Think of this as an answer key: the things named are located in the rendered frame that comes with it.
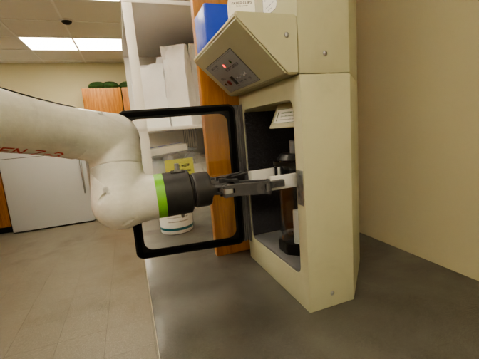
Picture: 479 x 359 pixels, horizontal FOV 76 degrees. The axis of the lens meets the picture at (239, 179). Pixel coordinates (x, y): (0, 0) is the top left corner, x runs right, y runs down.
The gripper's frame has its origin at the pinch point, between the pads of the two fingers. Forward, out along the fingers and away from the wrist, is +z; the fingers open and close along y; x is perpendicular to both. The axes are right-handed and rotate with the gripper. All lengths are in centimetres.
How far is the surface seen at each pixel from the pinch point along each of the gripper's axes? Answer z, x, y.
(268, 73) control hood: -4.6, -21.9, -9.2
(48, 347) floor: -103, 119, 149
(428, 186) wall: 41.4, 7.9, -5.1
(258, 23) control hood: -8.2, -29.1, -14.5
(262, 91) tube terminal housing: -1.3, -19.9, 1.6
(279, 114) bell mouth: 1.1, -14.4, -1.0
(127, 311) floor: -54, 120, 169
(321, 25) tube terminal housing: 4.1, -29.0, -14.2
